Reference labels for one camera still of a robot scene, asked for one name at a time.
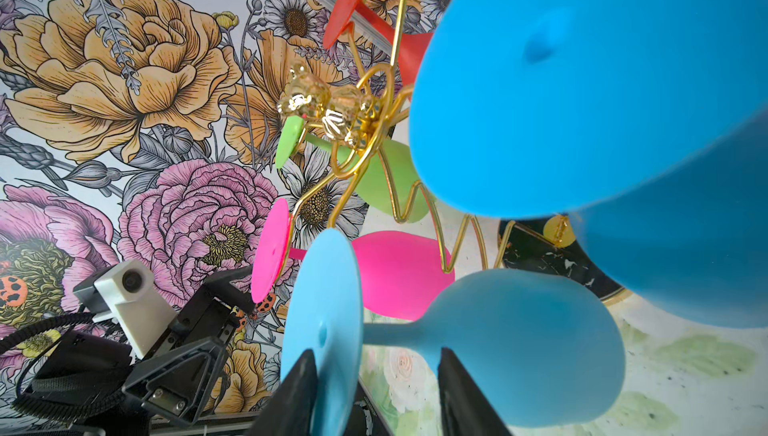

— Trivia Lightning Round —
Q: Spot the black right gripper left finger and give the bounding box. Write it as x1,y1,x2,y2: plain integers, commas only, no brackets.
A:
245,349,318,436

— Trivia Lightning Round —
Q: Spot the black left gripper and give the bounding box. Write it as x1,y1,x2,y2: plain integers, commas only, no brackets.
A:
122,266,254,426

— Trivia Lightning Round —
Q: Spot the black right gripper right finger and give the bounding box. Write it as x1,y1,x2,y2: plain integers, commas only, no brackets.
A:
437,347,512,436

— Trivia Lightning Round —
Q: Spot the light blue wine glass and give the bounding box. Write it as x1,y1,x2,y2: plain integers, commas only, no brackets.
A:
281,229,626,435

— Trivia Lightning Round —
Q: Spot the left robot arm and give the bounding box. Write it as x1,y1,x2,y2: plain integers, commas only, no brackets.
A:
1,260,254,433

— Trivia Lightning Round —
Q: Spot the pink wine glass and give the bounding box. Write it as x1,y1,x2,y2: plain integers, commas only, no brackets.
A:
250,198,456,321

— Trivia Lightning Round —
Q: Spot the green wine glass front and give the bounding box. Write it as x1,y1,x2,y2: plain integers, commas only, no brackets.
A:
275,116,419,215

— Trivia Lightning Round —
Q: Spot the gold wine glass rack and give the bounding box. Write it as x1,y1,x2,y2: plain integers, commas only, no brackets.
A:
277,24,628,305

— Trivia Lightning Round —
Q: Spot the red wine glass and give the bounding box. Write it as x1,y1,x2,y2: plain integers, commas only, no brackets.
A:
322,0,432,85

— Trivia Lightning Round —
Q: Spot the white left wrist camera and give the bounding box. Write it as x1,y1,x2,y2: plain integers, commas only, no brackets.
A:
73,260,176,359

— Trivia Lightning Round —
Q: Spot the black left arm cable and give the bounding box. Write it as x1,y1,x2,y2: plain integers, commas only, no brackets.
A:
0,312,97,401

